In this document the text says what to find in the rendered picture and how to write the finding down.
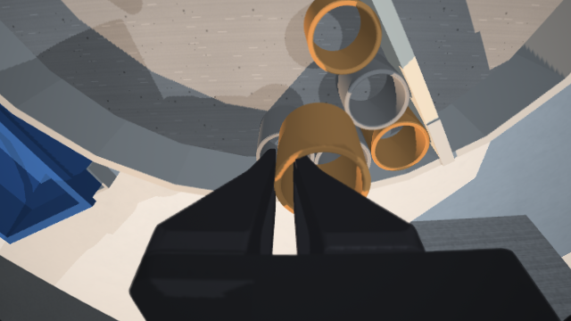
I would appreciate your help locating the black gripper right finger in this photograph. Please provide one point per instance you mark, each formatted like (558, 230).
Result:
(332, 218)

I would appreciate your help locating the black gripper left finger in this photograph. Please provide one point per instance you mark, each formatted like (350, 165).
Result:
(238, 216)

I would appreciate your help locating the blue open crate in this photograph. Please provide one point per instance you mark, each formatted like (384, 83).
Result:
(34, 170)

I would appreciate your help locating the grey hollow cylinder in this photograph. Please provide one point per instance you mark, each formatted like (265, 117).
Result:
(270, 127)
(326, 157)
(381, 110)

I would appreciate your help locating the beige round turntable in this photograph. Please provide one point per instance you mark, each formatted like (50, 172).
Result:
(173, 91)

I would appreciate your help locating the bronze bushing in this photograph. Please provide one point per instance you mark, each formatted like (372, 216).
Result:
(355, 56)
(320, 127)
(404, 149)

